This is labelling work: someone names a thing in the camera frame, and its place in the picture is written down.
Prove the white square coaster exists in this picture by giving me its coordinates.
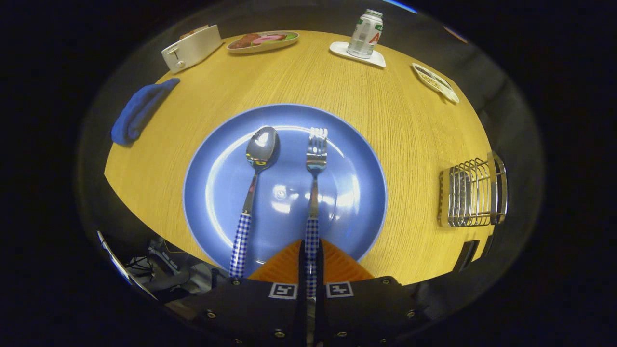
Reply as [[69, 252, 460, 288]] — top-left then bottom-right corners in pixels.
[[329, 41, 387, 68]]

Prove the metal wire basket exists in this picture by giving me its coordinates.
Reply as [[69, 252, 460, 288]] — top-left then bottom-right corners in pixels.
[[438, 150, 508, 228]]

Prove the white toaster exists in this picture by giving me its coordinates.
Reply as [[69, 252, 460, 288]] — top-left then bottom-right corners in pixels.
[[161, 25, 223, 74]]

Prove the blue folded cloth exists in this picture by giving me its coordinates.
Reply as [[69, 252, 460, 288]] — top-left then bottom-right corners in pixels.
[[111, 78, 181, 146]]

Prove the checkered handle spoon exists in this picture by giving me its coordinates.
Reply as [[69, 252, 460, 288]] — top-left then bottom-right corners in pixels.
[[229, 126, 281, 279]]

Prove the checkered handle fork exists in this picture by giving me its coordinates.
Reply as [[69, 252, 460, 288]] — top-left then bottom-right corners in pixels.
[[305, 127, 329, 343]]

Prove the white divided bean dish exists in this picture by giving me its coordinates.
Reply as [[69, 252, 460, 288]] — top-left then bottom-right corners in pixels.
[[411, 63, 460, 104]]

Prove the dark equipment box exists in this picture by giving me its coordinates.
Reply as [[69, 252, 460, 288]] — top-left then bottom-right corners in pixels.
[[148, 238, 185, 276]]

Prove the white flat panel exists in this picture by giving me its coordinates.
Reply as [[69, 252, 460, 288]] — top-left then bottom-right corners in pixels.
[[96, 230, 157, 300]]

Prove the oval plate of food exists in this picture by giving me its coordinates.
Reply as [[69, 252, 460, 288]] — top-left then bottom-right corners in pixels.
[[226, 31, 300, 54]]

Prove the small white drink bottle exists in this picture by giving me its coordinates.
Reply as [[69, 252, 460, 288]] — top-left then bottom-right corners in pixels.
[[347, 9, 384, 59]]

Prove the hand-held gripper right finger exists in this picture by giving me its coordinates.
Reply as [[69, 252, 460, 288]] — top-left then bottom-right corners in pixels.
[[316, 239, 429, 347]]

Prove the blue round plate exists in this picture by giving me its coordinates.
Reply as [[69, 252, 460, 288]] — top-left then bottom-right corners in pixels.
[[182, 103, 388, 278]]

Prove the brown toast slice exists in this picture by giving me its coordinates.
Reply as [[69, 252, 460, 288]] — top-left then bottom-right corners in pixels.
[[179, 25, 209, 40]]

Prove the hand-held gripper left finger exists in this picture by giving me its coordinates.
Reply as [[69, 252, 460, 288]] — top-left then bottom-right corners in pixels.
[[178, 240, 309, 347]]

